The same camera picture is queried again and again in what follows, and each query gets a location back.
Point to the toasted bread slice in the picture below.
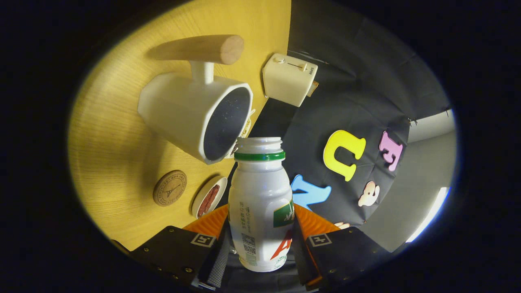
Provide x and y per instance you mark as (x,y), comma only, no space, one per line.
(313,88)

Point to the wooden table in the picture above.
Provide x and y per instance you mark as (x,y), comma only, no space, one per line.
(110,162)

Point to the round cork coaster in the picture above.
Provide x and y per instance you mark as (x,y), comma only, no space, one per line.
(170,188)

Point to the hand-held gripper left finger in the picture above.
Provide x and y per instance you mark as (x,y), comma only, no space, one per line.
(220,264)

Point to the white juice bottle green label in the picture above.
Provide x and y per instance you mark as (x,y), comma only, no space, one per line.
(260,191)

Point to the cream toaster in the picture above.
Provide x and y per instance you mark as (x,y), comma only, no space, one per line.
(287,81)

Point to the white round plate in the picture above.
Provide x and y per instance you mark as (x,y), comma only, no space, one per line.
(198,201)

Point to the white divided dish of beans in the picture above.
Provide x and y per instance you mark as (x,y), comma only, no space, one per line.
(246,130)

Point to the black backdrop cloth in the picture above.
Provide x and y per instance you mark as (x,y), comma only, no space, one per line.
(350,89)

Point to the red meat slice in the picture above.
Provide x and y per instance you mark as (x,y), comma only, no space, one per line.
(215,192)
(204,205)

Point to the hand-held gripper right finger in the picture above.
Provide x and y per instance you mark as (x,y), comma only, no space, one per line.
(300,264)

